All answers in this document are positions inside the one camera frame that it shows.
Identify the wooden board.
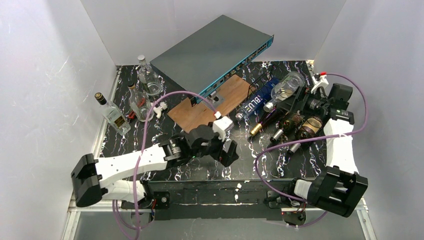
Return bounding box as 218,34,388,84
167,74,253,133

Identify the dark bottle brown label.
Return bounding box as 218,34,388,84
287,115,327,157

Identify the red utility knife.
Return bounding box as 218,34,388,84
127,110,137,121

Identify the clear silver capped bottle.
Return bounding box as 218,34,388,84
263,71,306,113

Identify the clear bottle black gold label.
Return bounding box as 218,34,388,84
128,82,154,122

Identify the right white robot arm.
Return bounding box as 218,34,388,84
287,83,368,218

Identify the clear gold label liquor bottle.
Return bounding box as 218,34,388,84
94,92,131,136

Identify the silver capped dark wine bottle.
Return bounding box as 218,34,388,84
270,113,305,144

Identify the black wire wine rack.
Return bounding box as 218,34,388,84
247,64,276,98

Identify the teal network switch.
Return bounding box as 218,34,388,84
150,15,274,106

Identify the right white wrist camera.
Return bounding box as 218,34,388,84
310,72,329,94

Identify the blue square bottle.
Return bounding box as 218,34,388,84
235,77,280,121

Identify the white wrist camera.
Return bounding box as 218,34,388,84
212,116,234,142
310,72,329,94

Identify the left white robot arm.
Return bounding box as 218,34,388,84
70,117,239,208

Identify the clear round glass bottle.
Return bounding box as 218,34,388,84
137,55,163,96

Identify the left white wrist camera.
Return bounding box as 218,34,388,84
212,116,234,142

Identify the white plastic faucet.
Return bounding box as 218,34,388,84
153,101,168,119

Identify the metal switch stand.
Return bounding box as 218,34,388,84
202,92,225,111

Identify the aluminium frame rail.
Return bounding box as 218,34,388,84
61,66,133,240

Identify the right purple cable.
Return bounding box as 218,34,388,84
254,72,369,229

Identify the gold capped wine bottle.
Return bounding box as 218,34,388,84
249,108,287,137

